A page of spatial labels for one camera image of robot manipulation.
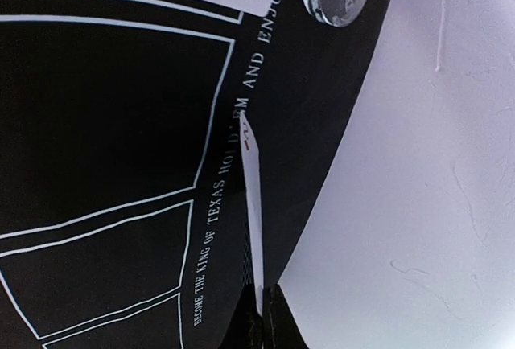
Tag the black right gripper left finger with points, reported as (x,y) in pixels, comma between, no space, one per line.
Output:
(245,328)

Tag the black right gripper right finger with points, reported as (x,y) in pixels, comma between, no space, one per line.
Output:
(280,330)

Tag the black poker mat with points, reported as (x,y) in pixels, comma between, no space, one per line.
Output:
(123,208)

